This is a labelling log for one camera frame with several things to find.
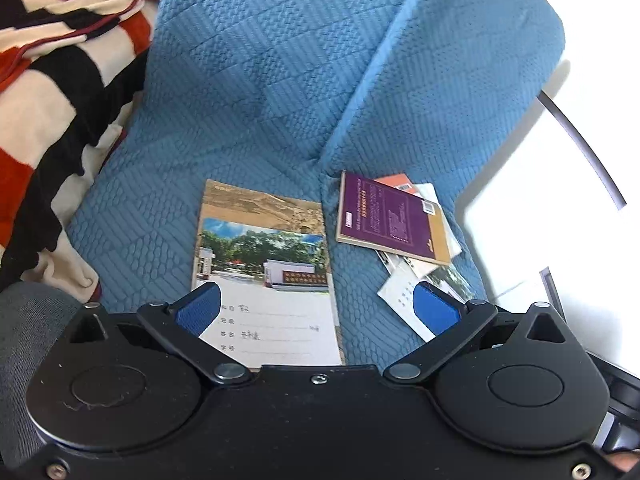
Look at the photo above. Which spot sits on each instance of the tan painting cover book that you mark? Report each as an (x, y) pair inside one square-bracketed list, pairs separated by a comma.
[(260, 200)]

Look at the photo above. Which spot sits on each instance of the silver metal rail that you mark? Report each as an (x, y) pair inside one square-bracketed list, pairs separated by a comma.
[(590, 145)]

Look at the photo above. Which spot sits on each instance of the orange and white book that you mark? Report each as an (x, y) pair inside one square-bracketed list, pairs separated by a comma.
[(395, 182)]

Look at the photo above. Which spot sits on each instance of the person's grey trouser leg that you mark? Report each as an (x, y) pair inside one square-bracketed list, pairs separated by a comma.
[(30, 340)]

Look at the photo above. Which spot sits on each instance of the white cabinet door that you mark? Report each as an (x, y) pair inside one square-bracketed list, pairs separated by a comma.
[(580, 280)]

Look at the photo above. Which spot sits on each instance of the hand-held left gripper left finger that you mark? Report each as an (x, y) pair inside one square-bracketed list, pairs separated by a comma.
[(197, 307)]

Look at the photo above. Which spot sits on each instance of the blue quilted sofa cushion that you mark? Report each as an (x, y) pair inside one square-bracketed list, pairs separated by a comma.
[(450, 85), (240, 85)]

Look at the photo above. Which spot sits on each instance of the white cover notebook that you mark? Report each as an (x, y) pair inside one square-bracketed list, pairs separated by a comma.
[(432, 192)]

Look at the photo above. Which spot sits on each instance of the purple cover book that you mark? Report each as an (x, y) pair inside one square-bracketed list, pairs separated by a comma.
[(385, 215)]

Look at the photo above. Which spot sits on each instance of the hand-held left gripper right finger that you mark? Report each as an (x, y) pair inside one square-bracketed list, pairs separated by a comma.
[(435, 307)]

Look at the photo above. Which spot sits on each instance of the red black white striped blanket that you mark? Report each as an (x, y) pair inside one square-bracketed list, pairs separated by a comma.
[(60, 75)]

